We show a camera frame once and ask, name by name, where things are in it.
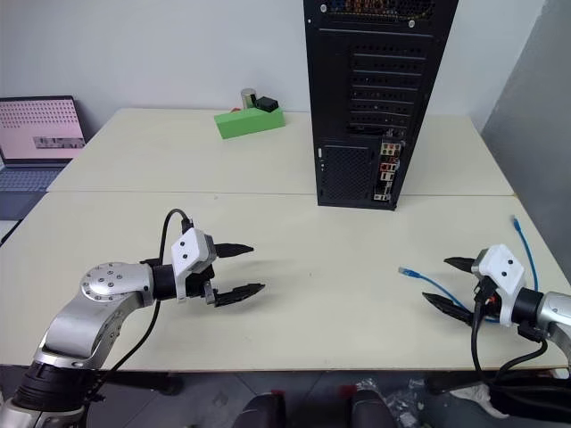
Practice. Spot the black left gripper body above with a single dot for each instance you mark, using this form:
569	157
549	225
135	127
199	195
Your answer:
196	286

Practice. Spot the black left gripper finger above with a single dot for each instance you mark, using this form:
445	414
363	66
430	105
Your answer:
232	249
241	294

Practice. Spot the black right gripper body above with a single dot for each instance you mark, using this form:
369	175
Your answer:
484	294

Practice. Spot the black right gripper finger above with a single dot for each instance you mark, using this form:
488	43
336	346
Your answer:
459	263
450	307

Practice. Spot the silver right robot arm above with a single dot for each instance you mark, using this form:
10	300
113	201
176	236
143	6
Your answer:
555	307

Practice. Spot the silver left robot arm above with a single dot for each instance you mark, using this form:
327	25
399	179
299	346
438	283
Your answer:
102	285

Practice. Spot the crumpled white plastic wrap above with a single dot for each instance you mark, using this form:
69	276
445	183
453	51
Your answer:
484	399

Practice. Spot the crumpled clear plastic scraps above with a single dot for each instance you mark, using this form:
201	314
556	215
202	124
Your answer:
408	401

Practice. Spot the dark rounded shape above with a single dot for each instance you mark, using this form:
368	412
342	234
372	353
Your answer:
261	412
372	410

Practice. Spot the green box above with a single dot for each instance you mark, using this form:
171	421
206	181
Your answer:
250	122

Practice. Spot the black computer tower case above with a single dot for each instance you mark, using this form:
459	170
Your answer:
357	169

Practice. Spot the small black box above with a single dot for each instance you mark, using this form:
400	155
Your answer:
267	103

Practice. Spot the silver metal cylinder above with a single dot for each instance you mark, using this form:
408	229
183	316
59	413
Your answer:
247	98

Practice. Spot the open grey laptop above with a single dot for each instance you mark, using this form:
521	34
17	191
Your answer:
40	120

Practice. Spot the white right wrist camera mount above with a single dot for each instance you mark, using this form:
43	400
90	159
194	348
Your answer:
504	267

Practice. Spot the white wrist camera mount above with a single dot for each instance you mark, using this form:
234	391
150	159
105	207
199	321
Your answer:
504	267
187	252

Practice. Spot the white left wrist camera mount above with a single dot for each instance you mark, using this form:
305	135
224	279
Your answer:
187	252

